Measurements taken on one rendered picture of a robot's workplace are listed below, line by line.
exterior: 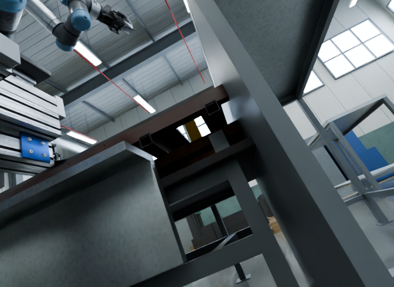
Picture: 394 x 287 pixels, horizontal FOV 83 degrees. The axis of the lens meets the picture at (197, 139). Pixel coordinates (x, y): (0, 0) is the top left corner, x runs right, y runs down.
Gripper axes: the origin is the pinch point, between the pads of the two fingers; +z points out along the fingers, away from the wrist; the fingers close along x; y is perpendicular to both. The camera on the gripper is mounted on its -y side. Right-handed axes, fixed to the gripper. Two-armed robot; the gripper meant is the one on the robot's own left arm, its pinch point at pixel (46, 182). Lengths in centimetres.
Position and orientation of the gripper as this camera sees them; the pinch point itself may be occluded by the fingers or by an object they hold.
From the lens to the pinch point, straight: 139.3
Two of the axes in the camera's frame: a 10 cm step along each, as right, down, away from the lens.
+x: 2.5, 3.0, 9.2
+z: 3.7, 8.5, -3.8
